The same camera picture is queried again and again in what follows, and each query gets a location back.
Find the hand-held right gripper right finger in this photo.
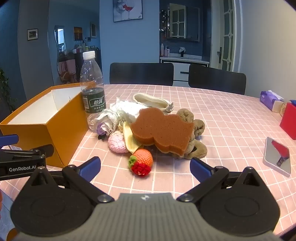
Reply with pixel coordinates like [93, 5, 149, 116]
[177, 158, 264, 203]

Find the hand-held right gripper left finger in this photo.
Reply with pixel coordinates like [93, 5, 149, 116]
[28, 156, 115, 204]

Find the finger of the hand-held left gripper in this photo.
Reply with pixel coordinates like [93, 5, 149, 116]
[0, 144, 55, 163]
[0, 134, 19, 146]

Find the orange cardboard box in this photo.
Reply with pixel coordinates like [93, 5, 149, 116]
[0, 83, 90, 168]

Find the yellow cloth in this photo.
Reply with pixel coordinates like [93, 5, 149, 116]
[118, 121, 142, 154]

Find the white terry cloth mitt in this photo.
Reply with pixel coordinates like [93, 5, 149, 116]
[132, 93, 174, 114]

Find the pink crochet ball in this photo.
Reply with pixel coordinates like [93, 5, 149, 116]
[108, 131, 129, 153]

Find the green houseplant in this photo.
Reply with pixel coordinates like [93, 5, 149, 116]
[0, 67, 15, 110]

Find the white fabric rose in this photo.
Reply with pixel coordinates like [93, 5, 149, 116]
[94, 108, 121, 138]

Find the red crochet strawberry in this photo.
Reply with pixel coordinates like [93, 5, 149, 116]
[128, 156, 152, 176]

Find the brown sponge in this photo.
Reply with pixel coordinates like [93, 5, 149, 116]
[130, 108, 195, 158]

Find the orange crochet ball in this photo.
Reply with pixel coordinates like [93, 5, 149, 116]
[133, 149, 153, 168]

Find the pink checked tablecloth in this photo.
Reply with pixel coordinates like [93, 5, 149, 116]
[0, 83, 296, 237]

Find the small mirror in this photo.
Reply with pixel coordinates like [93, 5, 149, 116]
[263, 137, 291, 178]

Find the clear plastic water bottle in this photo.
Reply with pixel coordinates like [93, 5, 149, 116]
[80, 51, 107, 133]

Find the dark hallway cabinet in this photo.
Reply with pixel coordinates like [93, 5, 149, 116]
[58, 49, 102, 84]

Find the black chair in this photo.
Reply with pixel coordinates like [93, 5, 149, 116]
[188, 63, 247, 95]
[109, 62, 174, 85]

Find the purple tissue pack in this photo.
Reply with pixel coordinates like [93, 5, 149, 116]
[259, 90, 284, 113]

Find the red box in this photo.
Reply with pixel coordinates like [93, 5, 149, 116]
[279, 102, 296, 141]

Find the white counter cabinet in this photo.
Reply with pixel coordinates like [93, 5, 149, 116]
[160, 56, 210, 81]

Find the white panelled door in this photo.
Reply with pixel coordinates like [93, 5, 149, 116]
[217, 0, 241, 73]

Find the wine glass wall picture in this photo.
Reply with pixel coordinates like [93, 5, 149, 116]
[113, 0, 143, 23]

